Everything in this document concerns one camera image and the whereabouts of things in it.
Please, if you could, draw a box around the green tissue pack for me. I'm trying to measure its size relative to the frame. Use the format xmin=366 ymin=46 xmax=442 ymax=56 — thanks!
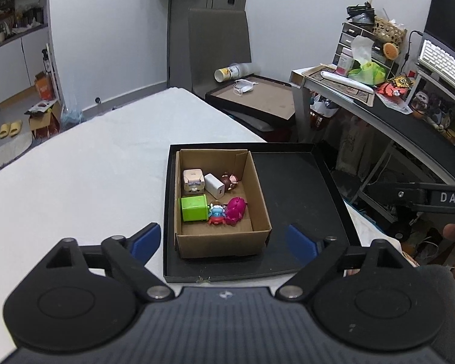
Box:
xmin=348 ymin=35 xmax=386 ymax=86

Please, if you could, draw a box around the grey door with handle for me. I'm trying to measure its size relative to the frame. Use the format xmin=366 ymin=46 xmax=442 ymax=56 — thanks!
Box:
xmin=167 ymin=0 xmax=251 ymax=97

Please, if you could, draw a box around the yellow slipper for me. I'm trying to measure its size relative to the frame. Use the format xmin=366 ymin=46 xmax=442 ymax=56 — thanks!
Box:
xmin=0 ymin=123 xmax=10 ymax=139
xmin=9 ymin=120 xmax=23 ymax=137

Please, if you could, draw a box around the grey desk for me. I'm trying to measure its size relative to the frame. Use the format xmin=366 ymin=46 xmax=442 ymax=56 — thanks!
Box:
xmin=289 ymin=66 xmax=455 ymax=187

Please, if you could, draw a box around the black shallow tray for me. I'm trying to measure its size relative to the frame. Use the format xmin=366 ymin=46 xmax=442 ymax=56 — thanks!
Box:
xmin=163 ymin=142 xmax=360 ymax=283

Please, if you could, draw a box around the cardboard box on floor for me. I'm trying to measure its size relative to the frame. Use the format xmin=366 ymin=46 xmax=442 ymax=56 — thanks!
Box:
xmin=25 ymin=99 xmax=62 ymax=139

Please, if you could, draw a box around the yellow slipper right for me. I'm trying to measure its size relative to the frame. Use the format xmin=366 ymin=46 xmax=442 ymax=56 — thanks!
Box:
xmin=9 ymin=120 xmax=23 ymax=137

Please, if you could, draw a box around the brown cardboard box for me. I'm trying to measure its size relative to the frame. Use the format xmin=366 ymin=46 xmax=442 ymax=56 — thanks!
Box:
xmin=165 ymin=148 xmax=272 ymax=259

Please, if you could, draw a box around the white face mask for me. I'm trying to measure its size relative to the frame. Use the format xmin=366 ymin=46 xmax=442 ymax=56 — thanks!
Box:
xmin=233 ymin=79 xmax=258 ymax=96

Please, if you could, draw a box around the black monitor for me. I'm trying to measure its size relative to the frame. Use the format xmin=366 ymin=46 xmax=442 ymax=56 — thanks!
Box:
xmin=424 ymin=0 xmax=455 ymax=55

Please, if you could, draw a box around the yellow slipper left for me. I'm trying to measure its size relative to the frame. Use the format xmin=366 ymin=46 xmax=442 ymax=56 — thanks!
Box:
xmin=0 ymin=123 xmax=10 ymax=139

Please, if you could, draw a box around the magenta dragon fruit toy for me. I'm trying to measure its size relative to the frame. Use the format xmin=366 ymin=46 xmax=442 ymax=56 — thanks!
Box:
xmin=225 ymin=197 xmax=247 ymax=226

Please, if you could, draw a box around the grey drawer organizer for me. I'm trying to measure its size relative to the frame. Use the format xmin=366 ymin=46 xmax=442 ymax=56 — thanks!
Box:
xmin=333 ymin=22 xmax=398 ymax=71

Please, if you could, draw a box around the pink jar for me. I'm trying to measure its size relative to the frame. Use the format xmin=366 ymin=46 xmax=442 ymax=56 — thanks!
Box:
xmin=336 ymin=48 xmax=354 ymax=76

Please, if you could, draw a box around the white keyboard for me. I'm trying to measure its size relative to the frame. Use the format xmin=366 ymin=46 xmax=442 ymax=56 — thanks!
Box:
xmin=418 ymin=39 xmax=455 ymax=87

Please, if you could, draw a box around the orange box on floor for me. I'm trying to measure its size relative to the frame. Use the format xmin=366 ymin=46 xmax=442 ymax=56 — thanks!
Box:
xmin=34 ymin=72 xmax=55 ymax=101

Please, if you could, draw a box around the white charger block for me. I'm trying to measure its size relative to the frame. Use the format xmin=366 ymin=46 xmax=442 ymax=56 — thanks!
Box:
xmin=204 ymin=174 xmax=225 ymax=200

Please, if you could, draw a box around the purple cube toy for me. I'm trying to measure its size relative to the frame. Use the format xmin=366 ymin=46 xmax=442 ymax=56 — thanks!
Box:
xmin=182 ymin=168 xmax=205 ymax=195

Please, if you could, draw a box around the brown-haired doll figurine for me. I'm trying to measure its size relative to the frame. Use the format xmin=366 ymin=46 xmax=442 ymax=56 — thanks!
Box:
xmin=221 ymin=173 xmax=239 ymax=191

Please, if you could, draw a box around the grey chair back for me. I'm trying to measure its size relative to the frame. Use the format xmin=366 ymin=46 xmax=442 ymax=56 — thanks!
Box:
xmin=188 ymin=8 xmax=251 ymax=99

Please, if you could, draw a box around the red snack packet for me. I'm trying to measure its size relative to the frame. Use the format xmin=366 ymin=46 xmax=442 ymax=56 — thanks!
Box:
xmin=376 ymin=76 xmax=413 ymax=100

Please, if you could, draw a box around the paper cup stack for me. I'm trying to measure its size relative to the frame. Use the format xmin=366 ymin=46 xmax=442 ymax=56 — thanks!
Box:
xmin=214 ymin=62 xmax=260 ymax=83

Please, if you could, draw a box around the white kitchen cabinet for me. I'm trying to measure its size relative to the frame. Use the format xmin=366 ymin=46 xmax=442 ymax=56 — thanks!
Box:
xmin=0 ymin=0 xmax=49 ymax=103

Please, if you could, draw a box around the black tray with cardboard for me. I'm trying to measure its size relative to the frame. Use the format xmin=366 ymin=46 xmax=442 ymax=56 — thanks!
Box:
xmin=205 ymin=75 xmax=295 ymax=128

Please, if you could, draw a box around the small blue red figurine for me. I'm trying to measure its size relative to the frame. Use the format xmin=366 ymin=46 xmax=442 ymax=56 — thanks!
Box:
xmin=208 ymin=203 xmax=226 ymax=225

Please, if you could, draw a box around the green cube toy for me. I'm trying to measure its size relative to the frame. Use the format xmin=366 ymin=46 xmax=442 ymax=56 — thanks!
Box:
xmin=180 ymin=194 xmax=209 ymax=223

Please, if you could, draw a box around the woven basket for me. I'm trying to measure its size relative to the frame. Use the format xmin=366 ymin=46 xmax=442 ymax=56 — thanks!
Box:
xmin=372 ymin=16 xmax=407 ymax=48

